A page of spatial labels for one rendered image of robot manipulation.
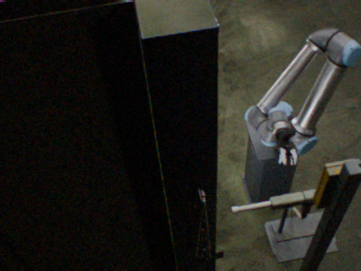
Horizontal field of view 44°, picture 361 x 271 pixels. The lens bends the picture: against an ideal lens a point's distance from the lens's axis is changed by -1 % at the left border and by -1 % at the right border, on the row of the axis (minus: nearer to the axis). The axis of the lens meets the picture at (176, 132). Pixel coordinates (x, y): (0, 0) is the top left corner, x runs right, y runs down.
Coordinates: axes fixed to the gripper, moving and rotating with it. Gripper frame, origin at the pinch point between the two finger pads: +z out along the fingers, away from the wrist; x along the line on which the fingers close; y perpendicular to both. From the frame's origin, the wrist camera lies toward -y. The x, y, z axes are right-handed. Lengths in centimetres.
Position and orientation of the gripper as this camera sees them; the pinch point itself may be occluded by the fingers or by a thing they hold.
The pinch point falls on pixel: (289, 161)
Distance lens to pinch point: 217.4
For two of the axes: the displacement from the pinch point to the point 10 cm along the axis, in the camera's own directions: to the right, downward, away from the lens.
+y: -1.4, 7.0, 7.0
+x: -9.9, -1.0, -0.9
